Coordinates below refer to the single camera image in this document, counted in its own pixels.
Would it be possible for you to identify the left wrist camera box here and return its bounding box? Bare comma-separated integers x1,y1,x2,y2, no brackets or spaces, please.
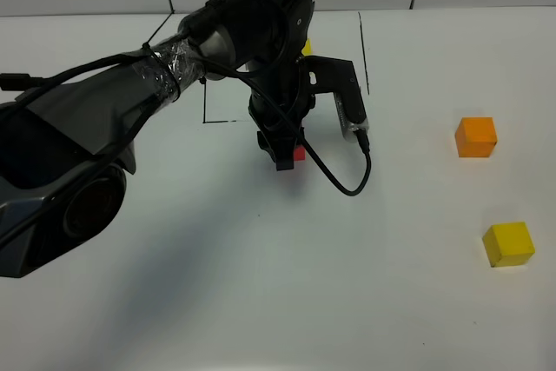
298,56,368,143

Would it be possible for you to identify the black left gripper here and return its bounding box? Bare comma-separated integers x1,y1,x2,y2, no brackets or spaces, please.
248,83,314,170

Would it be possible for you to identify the orange wooden cube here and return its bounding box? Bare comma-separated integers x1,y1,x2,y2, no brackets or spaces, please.
454,117,498,158

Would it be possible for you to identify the red wooden cube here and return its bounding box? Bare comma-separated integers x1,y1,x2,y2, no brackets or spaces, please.
294,145,306,162

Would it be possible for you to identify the black left camera cable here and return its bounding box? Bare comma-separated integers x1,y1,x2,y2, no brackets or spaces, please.
197,51,372,197

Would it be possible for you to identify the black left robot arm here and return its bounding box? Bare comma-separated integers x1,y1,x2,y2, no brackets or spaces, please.
1,0,314,278

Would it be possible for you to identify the template yellow wooden cube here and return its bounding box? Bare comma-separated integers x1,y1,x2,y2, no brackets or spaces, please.
301,38,313,56

